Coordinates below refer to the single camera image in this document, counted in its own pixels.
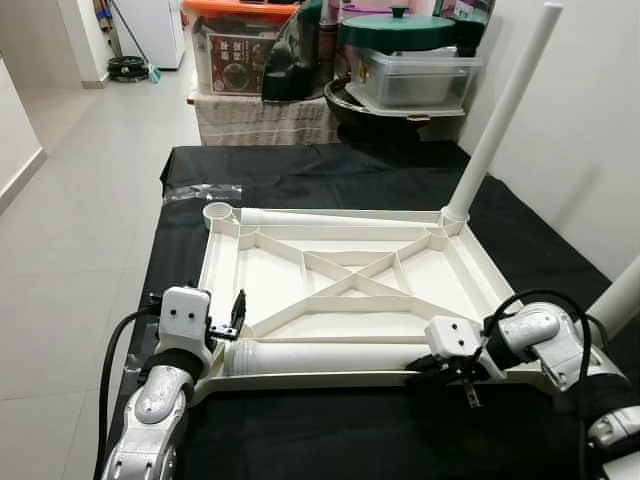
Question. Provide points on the black wok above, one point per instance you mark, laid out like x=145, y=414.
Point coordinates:
x=350, y=112

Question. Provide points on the white plastic table top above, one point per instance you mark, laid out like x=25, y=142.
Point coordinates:
x=270, y=280

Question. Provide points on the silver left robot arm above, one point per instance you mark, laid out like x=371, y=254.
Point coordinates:
x=160, y=400

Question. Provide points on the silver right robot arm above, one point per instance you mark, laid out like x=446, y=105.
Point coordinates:
x=530, y=330

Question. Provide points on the black table cloth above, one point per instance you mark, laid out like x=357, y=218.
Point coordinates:
x=350, y=440

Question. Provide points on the storage box with orange lid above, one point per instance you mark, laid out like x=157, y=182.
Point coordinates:
x=230, y=60

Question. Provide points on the mop with dark head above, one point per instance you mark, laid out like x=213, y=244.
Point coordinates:
x=128, y=70

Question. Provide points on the patterned cloth covered bench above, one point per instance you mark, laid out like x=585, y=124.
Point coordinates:
x=260, y=122

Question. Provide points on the clear plastic container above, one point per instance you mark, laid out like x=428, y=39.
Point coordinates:
x=420, y=80

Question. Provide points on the white plastic table leg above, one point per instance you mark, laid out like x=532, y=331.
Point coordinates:
x=510, y=100
x=340, y=216
x=330, y=357
x=620, y=300

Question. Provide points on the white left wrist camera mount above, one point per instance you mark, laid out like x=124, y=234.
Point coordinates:
x=185, y=315

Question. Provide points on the green pot lid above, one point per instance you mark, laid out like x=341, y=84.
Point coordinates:
x=395, y=32

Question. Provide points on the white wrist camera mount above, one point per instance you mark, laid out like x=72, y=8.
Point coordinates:
x=450, y=335
x=185, y=315

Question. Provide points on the clear tape strip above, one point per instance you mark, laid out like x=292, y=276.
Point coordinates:
x=200, y=193

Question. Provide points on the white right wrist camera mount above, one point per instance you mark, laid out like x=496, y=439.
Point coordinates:
x=450, y=335

